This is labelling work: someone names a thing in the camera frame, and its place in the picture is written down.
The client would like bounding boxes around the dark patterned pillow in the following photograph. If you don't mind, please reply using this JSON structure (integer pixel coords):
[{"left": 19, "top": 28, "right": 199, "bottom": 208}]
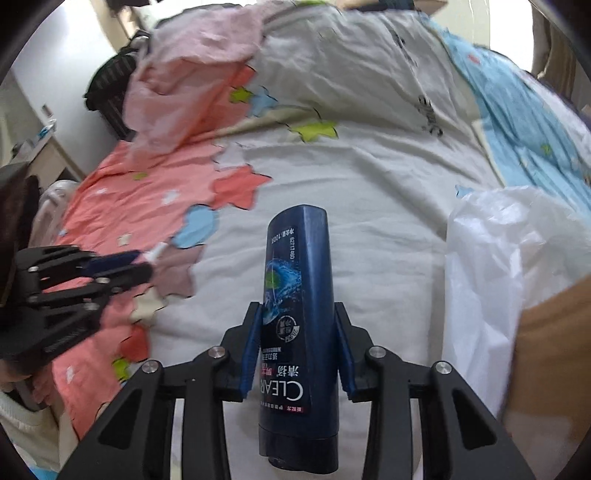
[{"left": 335, "top": 0, "right": 448, "bottom": 15}]

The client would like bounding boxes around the cartoon star bed sheet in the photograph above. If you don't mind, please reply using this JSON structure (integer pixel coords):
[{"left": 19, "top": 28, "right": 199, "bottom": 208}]
[{"left": 53, "top": 2, "right": 590, "bottom": 455}]

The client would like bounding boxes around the white side cabinet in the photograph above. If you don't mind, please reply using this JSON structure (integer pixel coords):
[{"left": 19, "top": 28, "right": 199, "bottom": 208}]
[{"left": 1, "top": 122, "right": 85, "bottom": 190}]

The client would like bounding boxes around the beige curtain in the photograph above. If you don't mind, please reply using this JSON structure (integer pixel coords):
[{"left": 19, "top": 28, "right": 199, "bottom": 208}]
[{"left": 531, "top": 7, "right": 585, "bottom": 110}]

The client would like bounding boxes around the brown cardboard box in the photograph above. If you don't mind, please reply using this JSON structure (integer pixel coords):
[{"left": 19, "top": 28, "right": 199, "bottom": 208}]
[{"left": 503, "top": 278, "right": 590, "bottom": 479}]

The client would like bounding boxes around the pink crumpled sheet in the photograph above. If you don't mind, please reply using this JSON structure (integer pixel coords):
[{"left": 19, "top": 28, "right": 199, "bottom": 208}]
[{"left": 123, "top": 1, "right": 287, "bottom": 170}]

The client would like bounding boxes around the clear plastic bag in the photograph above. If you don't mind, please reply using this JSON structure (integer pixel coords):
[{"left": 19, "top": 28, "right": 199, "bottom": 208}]
[{"left": 29, "top": 180, "right": 79, "bottom": 247}]

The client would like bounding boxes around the dark blue shampoo bottle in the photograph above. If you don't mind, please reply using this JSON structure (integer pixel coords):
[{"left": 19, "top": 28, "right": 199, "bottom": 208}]
[{"left": 259, "top": 205, "right": 339, "bottom": 475}]

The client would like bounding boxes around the black striped bag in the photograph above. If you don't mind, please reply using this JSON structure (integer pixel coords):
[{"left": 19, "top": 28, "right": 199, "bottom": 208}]
[{"left": 84, "top": 30, "right": 150, "bottom": 140}]

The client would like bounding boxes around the pink cream tube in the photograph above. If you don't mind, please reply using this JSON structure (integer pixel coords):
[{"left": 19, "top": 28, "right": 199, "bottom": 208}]
[{"left": 142, "top": 242, "right": 168, "bottom": 264}]

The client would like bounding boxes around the white plastic bag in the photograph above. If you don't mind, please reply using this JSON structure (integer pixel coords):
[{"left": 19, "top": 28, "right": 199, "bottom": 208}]
[{"left": 443, "top": 187, "right": 590, "bottom": 415}]

